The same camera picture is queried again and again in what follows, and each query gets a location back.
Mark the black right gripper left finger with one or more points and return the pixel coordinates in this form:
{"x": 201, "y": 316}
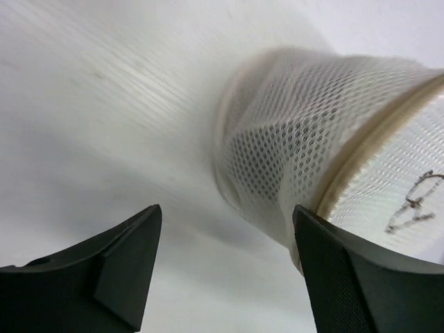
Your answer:
{"x": 98, "y": 285}

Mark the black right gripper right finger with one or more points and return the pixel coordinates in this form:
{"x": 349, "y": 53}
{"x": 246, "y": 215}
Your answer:
{"x": 355, "y": 285}

